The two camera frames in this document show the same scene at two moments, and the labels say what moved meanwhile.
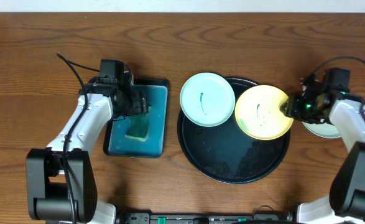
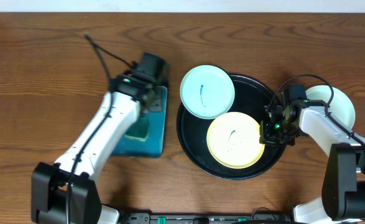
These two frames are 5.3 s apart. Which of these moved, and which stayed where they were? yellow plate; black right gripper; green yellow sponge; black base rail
Moved: yellow plate; black right gripper
Stayed: black base rail; green yellow sponge
